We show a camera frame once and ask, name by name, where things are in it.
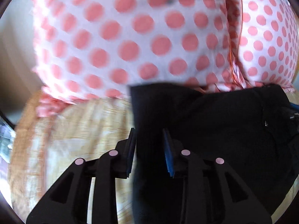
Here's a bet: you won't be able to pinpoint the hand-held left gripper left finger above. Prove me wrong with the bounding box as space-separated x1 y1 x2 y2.
26 128 137 224

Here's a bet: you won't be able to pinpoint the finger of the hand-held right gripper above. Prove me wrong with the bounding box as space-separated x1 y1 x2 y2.
288 101 299 121

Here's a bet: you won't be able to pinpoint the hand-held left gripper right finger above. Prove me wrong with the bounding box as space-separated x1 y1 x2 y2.
162 128 273 224

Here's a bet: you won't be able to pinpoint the black pants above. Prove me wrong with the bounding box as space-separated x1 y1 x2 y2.
129 81 299 224

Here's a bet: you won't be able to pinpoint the cream floral bed sheet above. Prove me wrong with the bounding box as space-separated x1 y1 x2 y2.
6 91 299 224

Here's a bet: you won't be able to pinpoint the small pink polka dot pillow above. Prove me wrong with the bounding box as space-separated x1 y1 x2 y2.
228 0 299 90

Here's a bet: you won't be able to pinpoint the large pink polka dot pillow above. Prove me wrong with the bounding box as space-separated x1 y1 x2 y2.
27 0 242 104

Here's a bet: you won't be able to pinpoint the flat screen television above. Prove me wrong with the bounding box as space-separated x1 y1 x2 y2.
0 111 17 165

